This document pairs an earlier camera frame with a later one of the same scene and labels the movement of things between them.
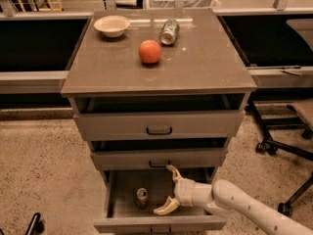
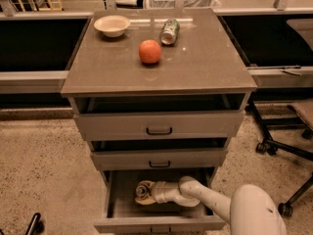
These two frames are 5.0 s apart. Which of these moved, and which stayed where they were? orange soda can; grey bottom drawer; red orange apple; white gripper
Moved: white gripper
Stayed: red orange apple; orange soda can; grey bottom drawer
